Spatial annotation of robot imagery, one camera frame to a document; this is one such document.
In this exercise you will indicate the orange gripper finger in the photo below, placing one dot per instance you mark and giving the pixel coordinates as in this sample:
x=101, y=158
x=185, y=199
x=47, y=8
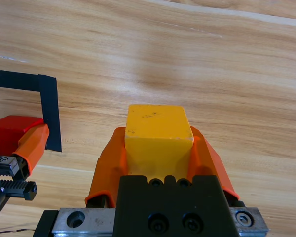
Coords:
x=207, y=163
x=106, y=170

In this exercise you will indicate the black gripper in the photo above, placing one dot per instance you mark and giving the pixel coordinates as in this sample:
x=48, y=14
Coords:
x=12, y=187

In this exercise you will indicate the red wooden cube block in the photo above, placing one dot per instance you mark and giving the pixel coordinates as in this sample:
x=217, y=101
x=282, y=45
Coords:
x=7, y=133

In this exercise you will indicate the yellow wooden cube block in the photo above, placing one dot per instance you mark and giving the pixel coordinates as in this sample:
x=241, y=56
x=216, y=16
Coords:
x=158, y=143

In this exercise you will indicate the black tape square outline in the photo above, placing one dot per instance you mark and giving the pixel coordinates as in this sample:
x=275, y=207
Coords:
x=49, y=111

